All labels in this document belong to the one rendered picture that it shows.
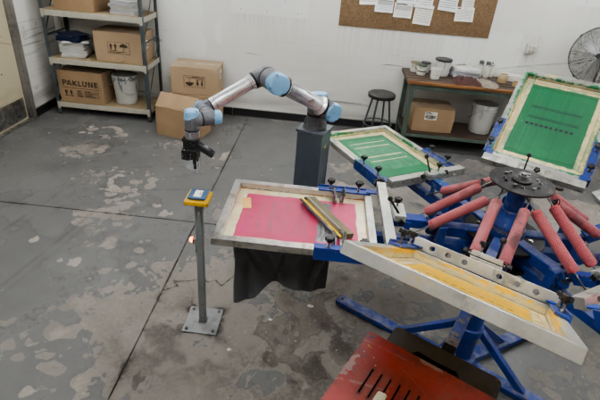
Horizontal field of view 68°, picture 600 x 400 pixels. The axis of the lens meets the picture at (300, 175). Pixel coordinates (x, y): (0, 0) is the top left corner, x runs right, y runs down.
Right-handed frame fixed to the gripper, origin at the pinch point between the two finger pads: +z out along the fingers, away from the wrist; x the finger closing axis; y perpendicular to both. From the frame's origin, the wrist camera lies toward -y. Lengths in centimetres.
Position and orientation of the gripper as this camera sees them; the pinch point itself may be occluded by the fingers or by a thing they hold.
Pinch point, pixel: (197, 171)
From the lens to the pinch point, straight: 246.6
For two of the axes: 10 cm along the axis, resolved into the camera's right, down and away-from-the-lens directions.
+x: -0.8, 4.7, -8.8
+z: -0.8, 8.8, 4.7
